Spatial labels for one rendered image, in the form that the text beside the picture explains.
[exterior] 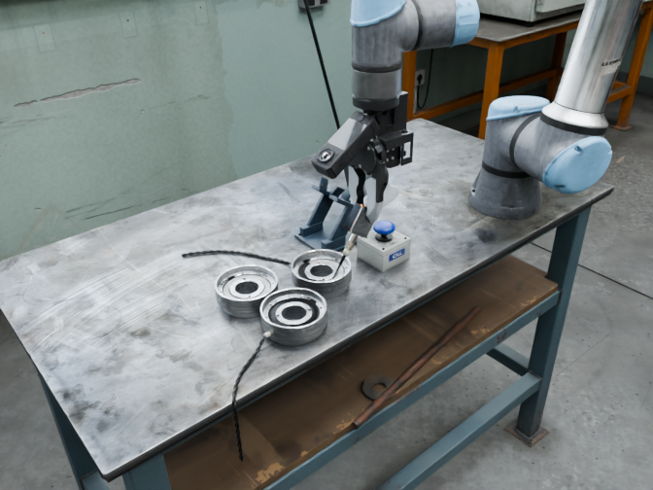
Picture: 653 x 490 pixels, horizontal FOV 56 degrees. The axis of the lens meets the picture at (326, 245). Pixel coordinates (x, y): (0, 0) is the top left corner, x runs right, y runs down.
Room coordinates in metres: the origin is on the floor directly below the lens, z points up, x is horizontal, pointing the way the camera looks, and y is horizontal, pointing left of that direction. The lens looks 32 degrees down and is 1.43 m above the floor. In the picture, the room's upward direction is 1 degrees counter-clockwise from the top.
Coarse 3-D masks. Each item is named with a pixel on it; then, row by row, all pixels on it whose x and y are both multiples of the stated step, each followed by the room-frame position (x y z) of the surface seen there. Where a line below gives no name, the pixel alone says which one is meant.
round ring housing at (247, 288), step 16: (224, 272) 0.87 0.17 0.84; (240, 272) 0.89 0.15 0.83; (256, 272) 0.89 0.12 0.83; (272, 272) 0.87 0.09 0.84; (240, 288) 0.86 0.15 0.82; (256, 288) 0.86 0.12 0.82; (272, 288) 0.82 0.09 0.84; (224, 304) 0.80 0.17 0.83; (240, 304) 0.79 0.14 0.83; (256, 304) 0.80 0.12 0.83
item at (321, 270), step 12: (312, 252) 0.94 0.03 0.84; (324, 252) 0.94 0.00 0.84; (336, 252) 0.93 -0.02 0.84; (300, 264) 0.91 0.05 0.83; (312, 264) 0.91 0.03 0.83; (324, 264) 0.91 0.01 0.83; (348, 264) 0.90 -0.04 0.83; (312, 276) 0.87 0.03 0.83; (324, 276) 0.91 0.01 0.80; (348, 276) 0.86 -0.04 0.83; (312, 288) 0.84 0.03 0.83; (324, 288) 0.84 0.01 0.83; (336, 288) 0.84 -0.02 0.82
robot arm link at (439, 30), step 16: (416, 0) 0.93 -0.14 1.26; (432, 0) 0.93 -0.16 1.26; (448, 0) 0.94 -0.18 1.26; (464, 0) 0.94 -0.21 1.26; (432, 16) 0.91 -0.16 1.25; (448, 16) 0.92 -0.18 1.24; (464, 16) 0.93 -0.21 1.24; (432, 32) 0.91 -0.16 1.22; (448, 32) 0.92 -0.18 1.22; (464, 32) 0.93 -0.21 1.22; (416, 48) 0.91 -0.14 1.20; (432, 48) 0.93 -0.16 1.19
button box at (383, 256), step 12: (360, 240) 0.97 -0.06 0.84; (372, 240) 0.96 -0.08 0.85; (384, 240) 0.95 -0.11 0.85; (396, 240) 0.96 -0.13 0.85; (408, 240) 0.96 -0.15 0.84; (360, 252) 0.97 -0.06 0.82; (372, 252) 0.94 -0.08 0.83; (384, 252) 0.92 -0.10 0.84; (396, 252) 0.94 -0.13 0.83; (408, 252) 0.96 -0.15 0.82; (372, 264) 0.94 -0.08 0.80; (384, 264) 0.92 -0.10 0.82; (396, 264) 0.94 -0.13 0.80
